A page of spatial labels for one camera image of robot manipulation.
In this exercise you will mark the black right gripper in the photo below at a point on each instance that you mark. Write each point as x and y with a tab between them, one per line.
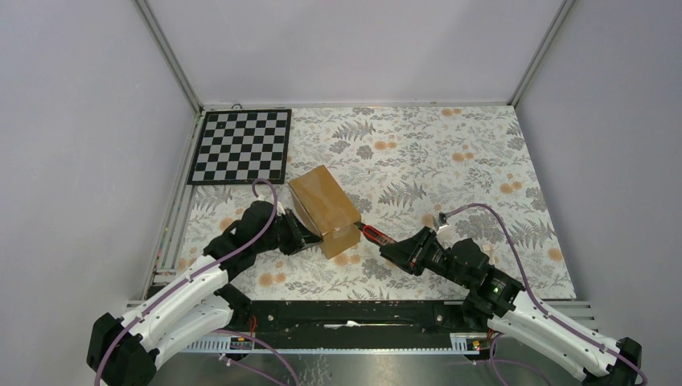
412	246

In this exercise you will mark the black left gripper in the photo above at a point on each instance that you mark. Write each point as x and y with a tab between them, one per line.
302	238

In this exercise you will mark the red black utility knife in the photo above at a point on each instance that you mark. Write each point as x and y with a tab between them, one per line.
373	235

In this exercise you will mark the brown cardboard express box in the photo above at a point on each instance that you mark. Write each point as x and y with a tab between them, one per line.
326	210

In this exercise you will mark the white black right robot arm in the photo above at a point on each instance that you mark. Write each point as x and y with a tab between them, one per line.
499	302

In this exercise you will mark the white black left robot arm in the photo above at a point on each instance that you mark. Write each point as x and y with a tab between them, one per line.
128	350

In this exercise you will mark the floral patterned table mat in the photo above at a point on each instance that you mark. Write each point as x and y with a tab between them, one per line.
401	166

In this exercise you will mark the black white checkerboard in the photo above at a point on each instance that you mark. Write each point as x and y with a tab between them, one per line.
237	147

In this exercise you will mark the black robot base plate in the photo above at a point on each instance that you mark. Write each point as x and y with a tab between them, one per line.
355	325

